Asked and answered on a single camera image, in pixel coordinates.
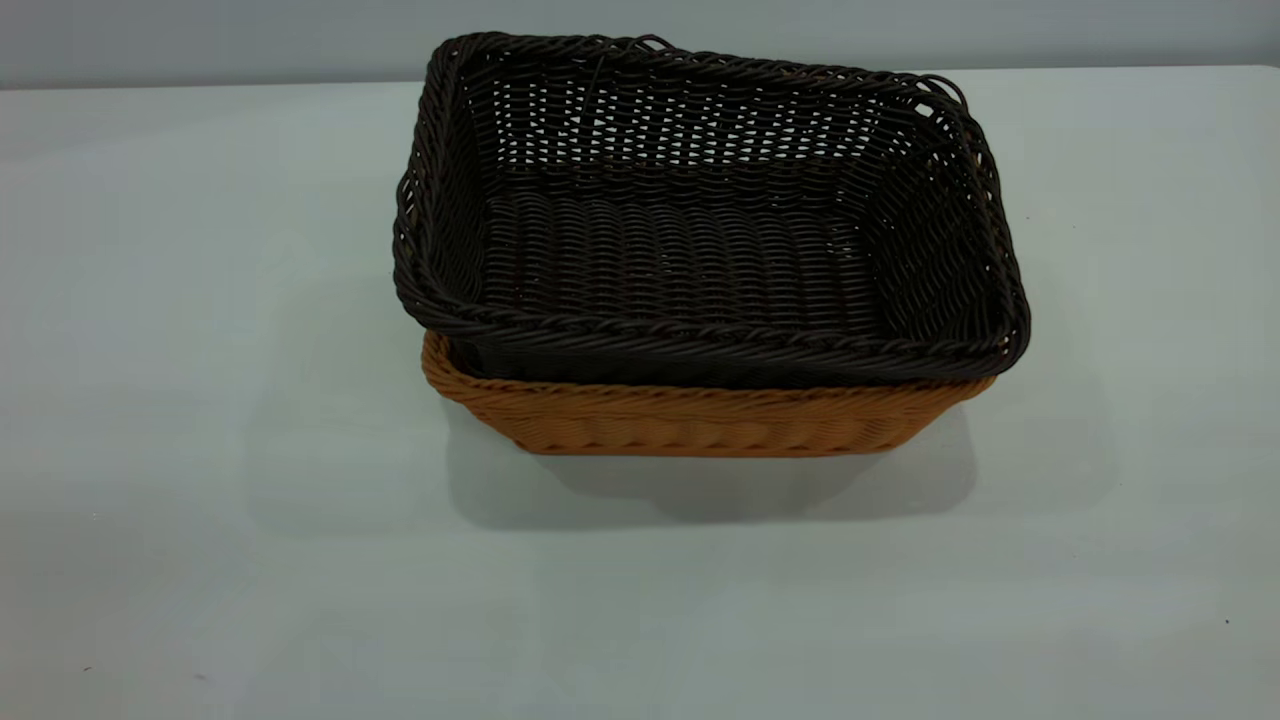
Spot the tan woven wicker basket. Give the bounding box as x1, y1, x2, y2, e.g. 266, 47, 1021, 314
420, 330, 998, 458

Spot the dark brown woven wicker basket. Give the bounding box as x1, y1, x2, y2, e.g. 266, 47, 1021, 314
392, 32, 1032, 387

